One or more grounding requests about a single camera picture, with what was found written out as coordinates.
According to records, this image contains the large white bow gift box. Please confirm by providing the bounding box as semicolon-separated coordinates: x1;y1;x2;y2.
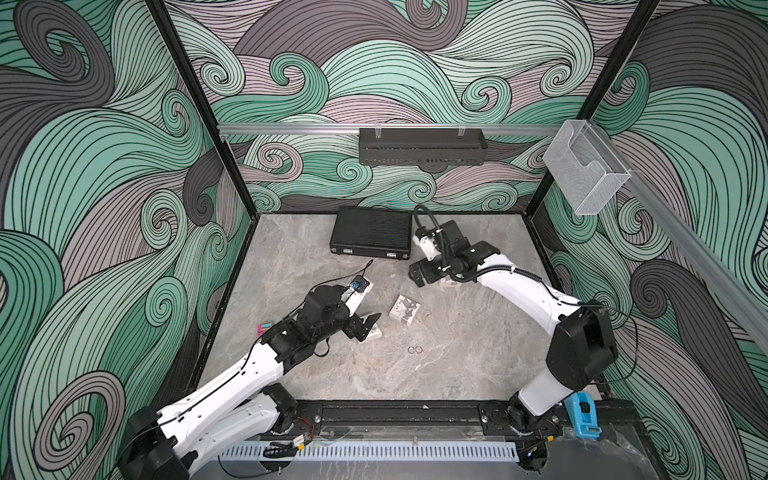
389;295;421;326

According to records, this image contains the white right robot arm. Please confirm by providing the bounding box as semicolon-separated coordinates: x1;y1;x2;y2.
409;232;618;433

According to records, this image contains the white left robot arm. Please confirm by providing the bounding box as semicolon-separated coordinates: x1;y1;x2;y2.
116;275;379;479

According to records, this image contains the small white bow gift box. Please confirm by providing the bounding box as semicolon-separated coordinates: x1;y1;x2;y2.
364;324;383;343

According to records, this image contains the black ribbed hard case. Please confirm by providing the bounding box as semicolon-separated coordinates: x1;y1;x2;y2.
329;207;412;260

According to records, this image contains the pink teal small block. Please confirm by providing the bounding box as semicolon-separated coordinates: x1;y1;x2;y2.
257;323;273;335

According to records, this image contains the blue tape dispenser right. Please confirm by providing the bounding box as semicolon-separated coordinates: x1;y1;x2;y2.
564;391;602;440

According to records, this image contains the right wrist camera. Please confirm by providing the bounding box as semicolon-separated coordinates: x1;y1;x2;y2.
413;234;441;261

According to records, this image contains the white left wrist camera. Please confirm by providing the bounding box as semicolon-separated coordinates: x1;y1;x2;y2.
341;275;372;315

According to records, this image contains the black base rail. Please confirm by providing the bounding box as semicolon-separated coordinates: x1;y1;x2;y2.
275;398;607;438

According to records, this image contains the white slotted cable duct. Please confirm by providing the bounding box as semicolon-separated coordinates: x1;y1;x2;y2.
219;440;519;463

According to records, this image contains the black wall shelf tray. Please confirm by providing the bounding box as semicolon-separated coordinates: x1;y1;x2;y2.
358;127;488;167

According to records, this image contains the aluminium wall rail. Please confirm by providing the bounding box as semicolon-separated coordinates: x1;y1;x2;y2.
217;122;565;138

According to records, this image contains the clear plastic wall holder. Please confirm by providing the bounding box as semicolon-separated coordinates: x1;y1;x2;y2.
543;120;631;216

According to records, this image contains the black corner frame post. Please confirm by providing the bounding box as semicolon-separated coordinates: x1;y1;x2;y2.
145;0;259;222

